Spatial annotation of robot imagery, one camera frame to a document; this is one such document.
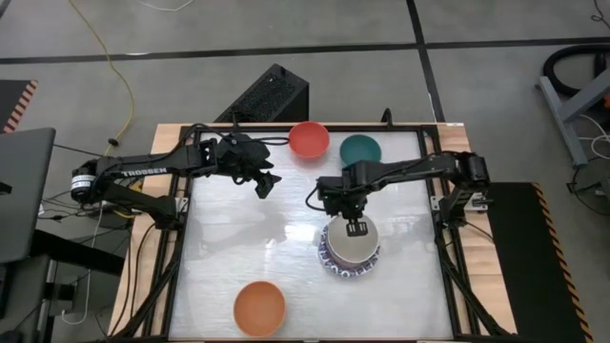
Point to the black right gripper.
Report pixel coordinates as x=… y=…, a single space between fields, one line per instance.
x=343 y=195

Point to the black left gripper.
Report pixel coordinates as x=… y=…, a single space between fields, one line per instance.
x=240 y=155

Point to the beige plastic bowl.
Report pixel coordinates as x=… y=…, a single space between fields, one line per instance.
x=350 y=250

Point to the blue patterned paper bowl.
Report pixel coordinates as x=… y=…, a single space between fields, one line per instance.
x=350 y=272

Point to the red plastic bowl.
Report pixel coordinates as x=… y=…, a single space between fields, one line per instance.
x=309 y=140

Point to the teal plastic bowl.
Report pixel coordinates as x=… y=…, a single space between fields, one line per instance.
x=360 y=147

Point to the orange plastic bowl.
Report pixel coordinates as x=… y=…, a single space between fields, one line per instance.
x=259 y=309

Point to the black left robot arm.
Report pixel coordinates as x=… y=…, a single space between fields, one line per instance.
x=143 y=171

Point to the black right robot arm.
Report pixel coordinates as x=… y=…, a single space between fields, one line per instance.
x=419 y=167

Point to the black perforated box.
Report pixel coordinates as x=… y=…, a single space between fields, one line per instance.
x=267 y=95

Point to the black hazard-striped floor mat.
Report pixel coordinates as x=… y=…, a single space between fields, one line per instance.
x=534 y=267
x=12 y=100

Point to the grey metal stand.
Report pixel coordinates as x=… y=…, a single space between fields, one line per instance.
x=564 y=128

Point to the grey flat panel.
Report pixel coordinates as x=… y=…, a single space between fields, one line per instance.
x=24 y=200

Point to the black aluminium table frame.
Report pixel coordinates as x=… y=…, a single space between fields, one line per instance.
x=405 y=128

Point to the small black exterior camera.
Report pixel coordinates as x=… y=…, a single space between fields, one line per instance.
x=387 y=117

